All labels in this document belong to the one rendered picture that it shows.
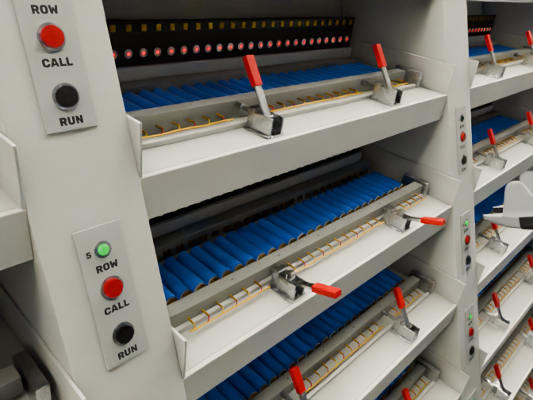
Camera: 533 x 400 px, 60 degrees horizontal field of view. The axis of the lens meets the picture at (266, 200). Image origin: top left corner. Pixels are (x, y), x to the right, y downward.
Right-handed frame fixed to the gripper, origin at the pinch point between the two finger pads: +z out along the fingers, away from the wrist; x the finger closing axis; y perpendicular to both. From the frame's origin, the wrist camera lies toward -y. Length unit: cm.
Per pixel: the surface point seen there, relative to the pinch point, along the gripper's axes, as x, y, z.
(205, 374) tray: 41.1, -3.1, 15.0
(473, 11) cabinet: -80, 38, 28
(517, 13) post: -87, 34, 19
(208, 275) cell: 33.6, 4.3, 21.3
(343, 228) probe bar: 10.5, 2.5, 18.2
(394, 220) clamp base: 0.3, 0.6, 16.0
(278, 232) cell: 19.3, 5.0, 22.7
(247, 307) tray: 32.0, -0.1, 17.4
